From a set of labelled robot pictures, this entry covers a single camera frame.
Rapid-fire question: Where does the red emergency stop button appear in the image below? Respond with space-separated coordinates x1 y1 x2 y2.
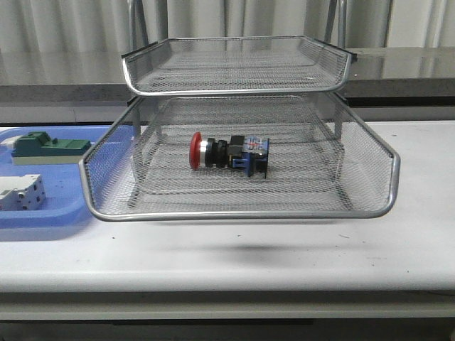
189 132 269 178

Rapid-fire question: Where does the silver mesh tray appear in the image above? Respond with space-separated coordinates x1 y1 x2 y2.
80 93 400 221
119 34 358 97
136 144 342 195

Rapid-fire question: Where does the blue plastic tray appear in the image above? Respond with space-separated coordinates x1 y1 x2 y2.
1 125 134 228

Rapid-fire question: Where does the grey back counter ledge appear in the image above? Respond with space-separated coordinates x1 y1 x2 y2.
1 47 454 107

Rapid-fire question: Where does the white circuit breaker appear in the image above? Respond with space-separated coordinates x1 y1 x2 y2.
1 174 46 211

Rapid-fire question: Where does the silver wire rack frame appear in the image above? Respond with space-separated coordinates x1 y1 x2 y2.
127 0 354 143

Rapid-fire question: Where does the green electrical switch block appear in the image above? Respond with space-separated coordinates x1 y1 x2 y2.
11 131 91 165

